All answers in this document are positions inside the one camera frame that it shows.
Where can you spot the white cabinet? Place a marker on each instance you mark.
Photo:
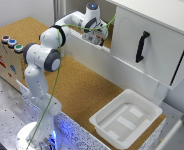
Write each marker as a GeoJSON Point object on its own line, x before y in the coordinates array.
{"type": "Point", "coordinates": [102, 63]}

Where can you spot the green button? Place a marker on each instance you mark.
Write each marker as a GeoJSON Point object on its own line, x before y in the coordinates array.
{"type": "Point", "coordinates": [18, 47]}

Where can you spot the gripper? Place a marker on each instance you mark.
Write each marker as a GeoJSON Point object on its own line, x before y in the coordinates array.
{"type": "Point", "coordinates": [96, 30]}

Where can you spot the white sliding door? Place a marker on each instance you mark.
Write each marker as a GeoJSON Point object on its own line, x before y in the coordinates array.
{"type": "Point", "coordinates": [158, 50]}

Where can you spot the wooden drawer box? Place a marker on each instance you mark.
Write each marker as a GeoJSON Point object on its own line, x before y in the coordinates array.
{"type": "Point", "coordinates": [7, 73]}

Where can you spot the red button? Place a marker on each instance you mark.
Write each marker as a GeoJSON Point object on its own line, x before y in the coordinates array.
{"type": "Point", "coordinates": [5, 38]}

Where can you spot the blue button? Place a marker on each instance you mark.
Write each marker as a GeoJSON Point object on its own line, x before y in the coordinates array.
{"type": "Point", "coordinates": [12, 42]}

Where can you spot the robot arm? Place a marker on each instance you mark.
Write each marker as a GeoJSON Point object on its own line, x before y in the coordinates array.
{"type": "Point", "coordinates": [40, 56]}

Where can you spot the white plastic box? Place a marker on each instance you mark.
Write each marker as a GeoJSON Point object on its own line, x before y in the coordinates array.
{"type": "Point", "coordinates": [125, 121]}

